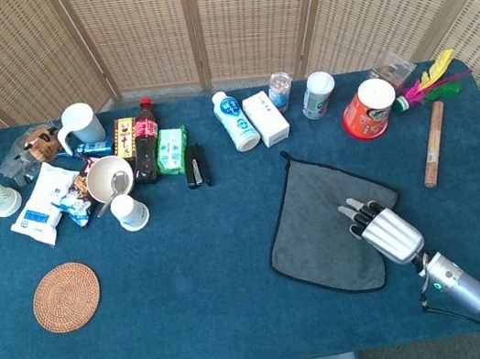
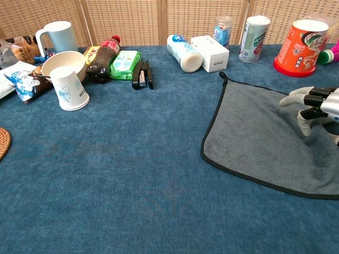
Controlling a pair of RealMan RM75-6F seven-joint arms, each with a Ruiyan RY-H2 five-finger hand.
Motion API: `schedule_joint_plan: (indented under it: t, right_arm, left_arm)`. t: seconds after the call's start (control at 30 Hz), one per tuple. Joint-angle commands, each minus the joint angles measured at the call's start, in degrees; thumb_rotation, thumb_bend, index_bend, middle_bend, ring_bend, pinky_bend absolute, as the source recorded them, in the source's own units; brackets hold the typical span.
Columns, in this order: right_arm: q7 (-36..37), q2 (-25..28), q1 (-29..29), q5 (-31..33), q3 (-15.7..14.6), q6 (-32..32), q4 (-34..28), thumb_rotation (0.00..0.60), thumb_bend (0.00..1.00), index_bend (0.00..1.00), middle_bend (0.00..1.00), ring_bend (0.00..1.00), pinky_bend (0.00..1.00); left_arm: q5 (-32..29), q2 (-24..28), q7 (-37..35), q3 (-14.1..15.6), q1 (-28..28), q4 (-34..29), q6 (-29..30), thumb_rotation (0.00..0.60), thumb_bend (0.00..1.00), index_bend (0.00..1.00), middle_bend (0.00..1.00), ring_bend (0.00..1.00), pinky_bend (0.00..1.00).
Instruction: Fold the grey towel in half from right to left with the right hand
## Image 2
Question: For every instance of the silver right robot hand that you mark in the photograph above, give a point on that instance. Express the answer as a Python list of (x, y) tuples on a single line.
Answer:
[(329, 104)]

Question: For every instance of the grey and blue cloth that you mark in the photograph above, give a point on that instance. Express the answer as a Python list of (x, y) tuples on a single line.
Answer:
[(259, 143)]

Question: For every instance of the colourful feather shuttlecock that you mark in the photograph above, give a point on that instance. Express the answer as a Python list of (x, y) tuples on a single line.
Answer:
[(331, 54)]

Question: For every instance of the orange instant noodle cup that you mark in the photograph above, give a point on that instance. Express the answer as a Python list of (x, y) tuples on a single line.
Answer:
[(299, 50)]

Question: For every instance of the white and green canister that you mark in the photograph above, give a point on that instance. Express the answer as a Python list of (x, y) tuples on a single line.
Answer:
[(253, 41)]

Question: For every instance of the white carton box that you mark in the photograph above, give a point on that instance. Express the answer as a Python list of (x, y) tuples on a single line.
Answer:
[(212, 54)]

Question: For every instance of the clear jar colourful contents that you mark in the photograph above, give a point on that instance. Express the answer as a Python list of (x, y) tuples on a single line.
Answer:
[(222, 31)]

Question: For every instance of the white bottle blue label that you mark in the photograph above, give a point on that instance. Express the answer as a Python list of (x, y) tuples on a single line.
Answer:
[(185, 54)]

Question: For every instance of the black stapler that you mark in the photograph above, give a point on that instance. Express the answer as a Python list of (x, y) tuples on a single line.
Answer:
[(140, 76)]

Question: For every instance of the blue carpet table cover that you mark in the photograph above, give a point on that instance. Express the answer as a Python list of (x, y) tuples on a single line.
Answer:
[(132, 172)]

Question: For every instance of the green wet wipes pack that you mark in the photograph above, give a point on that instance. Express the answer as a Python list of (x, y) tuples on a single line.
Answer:
[(124, 64)]

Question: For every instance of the wicker folding screen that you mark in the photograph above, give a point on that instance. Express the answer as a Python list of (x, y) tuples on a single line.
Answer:
[(132, 21)]

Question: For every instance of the cola bottle red label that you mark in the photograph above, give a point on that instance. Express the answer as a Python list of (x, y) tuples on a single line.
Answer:
[(102, 62)]

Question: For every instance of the yellow and red snack box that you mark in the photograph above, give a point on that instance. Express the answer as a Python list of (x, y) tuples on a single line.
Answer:
[(91, 54)]

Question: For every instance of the paper cup with blue print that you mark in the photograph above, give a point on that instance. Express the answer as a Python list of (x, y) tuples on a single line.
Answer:
[(69, 90)]

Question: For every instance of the beige bowl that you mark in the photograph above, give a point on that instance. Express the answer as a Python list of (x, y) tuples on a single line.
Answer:
[(63, 59)]

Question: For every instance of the brown and blue snack bag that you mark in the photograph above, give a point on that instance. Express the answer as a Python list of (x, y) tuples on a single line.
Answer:
[(29, 84)]

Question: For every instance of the clear bag with brown bread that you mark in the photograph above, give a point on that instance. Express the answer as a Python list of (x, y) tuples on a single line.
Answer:
[(18, 50)]

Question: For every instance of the white snack bag blue label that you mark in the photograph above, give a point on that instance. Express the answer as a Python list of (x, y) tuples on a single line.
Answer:
[(10, 76)]

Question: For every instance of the round woven rattan coaster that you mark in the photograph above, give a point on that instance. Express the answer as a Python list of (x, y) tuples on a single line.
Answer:
[(4, 143)]

